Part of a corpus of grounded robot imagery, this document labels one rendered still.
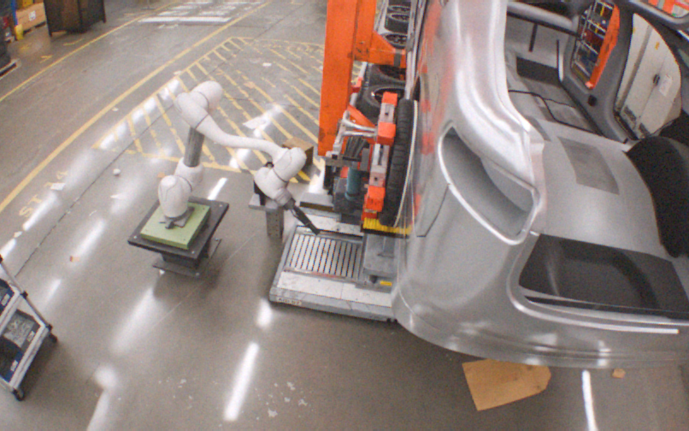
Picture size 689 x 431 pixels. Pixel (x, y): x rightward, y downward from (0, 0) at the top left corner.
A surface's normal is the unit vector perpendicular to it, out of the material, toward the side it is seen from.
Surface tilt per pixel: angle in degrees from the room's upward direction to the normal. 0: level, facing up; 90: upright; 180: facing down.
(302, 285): 0
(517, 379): 2
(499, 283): 89
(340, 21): 90
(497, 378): 1
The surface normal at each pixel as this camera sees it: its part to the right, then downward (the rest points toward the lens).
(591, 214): 0.04, -0.44
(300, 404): 0.09, -0.73
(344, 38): -0.15, 0.66
